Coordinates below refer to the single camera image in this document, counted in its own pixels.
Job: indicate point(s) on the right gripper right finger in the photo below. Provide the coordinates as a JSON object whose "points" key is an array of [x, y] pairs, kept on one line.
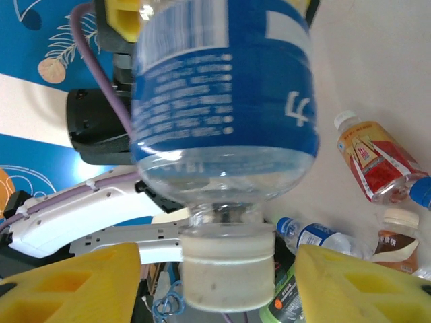
{"points": [[363, 292]]}

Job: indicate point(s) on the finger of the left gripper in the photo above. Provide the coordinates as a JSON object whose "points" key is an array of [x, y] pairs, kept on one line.
{"points": [[124, 17], [302, 3]]}

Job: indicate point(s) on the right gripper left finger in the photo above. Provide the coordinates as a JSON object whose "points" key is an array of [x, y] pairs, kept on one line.
{"points": [[67, 292]]}

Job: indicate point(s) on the brown coffee drink bottle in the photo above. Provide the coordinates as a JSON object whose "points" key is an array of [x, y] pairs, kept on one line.
{"points": [[395, 242]]}

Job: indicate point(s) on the water bottle blue label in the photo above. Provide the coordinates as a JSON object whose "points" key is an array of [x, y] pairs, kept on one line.
{"points": [[316, 235]]}

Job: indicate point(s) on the clear bottle blue cap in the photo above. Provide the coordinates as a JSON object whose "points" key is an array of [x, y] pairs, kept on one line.
{"points": [[422, 191]]}

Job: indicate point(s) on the blue label bottle white cap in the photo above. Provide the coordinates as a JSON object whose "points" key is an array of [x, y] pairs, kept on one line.
{"points": [[219, 101]]}

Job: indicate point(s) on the red yellow label bottle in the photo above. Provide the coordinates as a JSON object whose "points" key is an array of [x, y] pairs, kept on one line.
{"points": [[377, 158]]}

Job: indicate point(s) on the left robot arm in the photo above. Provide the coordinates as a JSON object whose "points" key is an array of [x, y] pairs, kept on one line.
{"points": [[84, 208]]}

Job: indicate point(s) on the green cylindrical canister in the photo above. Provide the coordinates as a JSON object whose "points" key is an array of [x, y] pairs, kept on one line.
{"points": [[281, 303]]}

